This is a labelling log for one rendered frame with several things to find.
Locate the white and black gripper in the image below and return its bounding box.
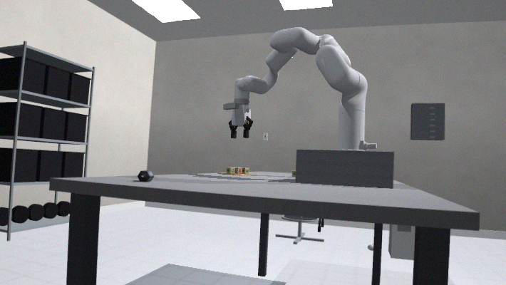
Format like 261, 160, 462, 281
229, 104, 253, 138

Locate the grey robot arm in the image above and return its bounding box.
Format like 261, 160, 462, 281
223, 27, 377, 151

